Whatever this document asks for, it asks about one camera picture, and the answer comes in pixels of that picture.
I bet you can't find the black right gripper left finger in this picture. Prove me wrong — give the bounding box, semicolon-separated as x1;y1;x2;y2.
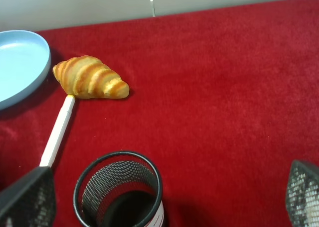
0;166;56;227

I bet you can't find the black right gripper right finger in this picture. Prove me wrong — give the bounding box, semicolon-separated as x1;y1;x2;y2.
286;160;319;227

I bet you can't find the black mesh pen holder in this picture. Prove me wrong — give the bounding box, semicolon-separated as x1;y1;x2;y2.
73;151;167;227

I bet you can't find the white marker pen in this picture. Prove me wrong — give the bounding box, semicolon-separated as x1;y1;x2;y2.
39;95;75;167

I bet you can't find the red velvet tablecloth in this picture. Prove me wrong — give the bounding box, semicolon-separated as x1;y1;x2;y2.
0;0;319;227

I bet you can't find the croissant bread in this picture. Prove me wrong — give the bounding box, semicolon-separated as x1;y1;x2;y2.
53;55;130;99

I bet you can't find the light blue plate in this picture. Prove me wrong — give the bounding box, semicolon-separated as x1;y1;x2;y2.
0;30;51;110

